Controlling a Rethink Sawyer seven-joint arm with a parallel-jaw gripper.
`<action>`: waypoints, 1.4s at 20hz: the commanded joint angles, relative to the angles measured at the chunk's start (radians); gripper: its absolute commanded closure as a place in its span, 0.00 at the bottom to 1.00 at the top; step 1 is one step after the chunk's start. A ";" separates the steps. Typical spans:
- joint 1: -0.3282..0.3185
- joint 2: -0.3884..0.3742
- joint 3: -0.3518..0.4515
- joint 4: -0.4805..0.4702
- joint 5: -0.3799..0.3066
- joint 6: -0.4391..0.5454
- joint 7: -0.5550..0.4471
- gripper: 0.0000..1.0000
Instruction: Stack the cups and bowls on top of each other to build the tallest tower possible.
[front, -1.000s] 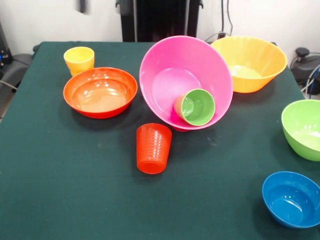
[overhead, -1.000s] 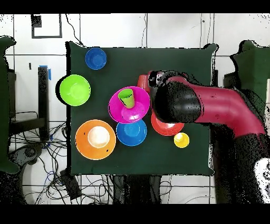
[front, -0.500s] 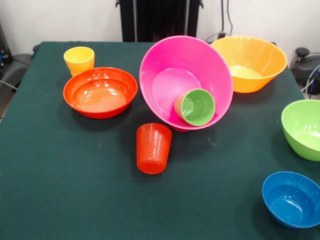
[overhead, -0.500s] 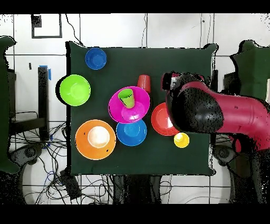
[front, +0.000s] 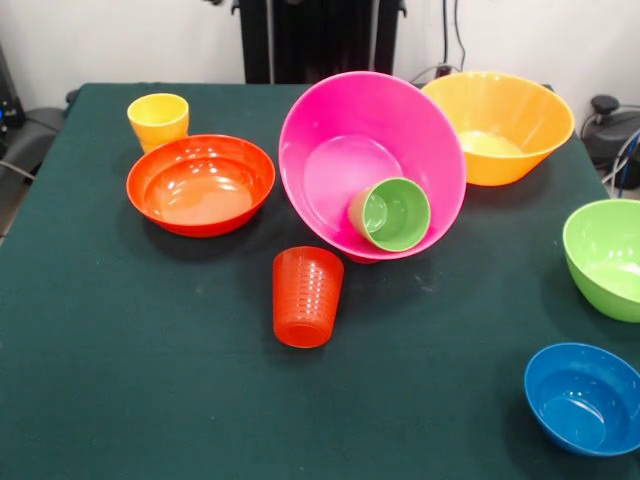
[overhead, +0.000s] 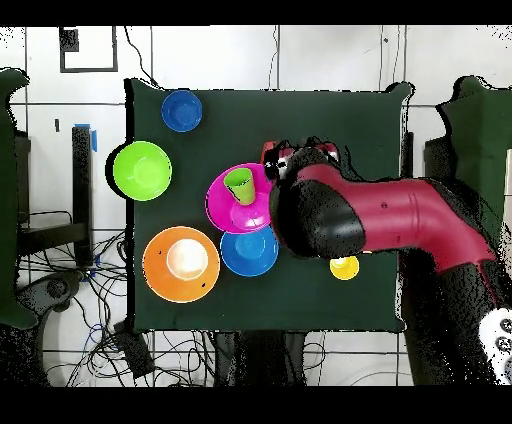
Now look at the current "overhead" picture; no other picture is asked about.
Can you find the small dark blue bowl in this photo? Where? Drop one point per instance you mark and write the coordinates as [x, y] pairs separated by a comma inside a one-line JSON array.
[[182, 111]]

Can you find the black stand frame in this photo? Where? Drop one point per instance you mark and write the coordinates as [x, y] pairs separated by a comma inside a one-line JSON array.
[[407, 156], [82, 180]]

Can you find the black power strip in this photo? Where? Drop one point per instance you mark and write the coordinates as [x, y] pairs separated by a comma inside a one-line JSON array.
[[134, 350]]

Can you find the light green bowl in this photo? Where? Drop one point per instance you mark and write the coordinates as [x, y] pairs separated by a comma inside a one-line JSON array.
[[142, 171]]

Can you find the green-clothed side table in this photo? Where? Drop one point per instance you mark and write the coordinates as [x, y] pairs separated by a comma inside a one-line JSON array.
[[480, 140], [8, 280]]

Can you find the dark green tablecloth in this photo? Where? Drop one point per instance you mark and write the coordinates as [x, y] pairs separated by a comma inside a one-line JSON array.
[[320, 304]]

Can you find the green cup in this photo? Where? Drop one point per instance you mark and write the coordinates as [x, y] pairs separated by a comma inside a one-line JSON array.
[[244, 188]]

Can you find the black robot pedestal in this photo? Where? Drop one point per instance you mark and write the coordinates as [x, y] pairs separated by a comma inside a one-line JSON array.
[[260, 360]]

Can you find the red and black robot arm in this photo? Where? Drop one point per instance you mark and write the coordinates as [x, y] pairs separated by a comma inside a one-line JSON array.
[[400, 212]]

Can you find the large orange bowl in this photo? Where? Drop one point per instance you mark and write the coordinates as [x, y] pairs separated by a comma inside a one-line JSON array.
[[160, 272]]

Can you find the yellow cup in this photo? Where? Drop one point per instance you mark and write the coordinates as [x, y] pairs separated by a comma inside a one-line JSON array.
[[344, 268]]

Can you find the light blue bowl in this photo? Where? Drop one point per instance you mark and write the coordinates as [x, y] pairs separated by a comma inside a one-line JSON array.
[[250, 252]]

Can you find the large pink bowl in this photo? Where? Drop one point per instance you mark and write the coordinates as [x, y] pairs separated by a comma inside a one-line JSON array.
[[218, 208]]

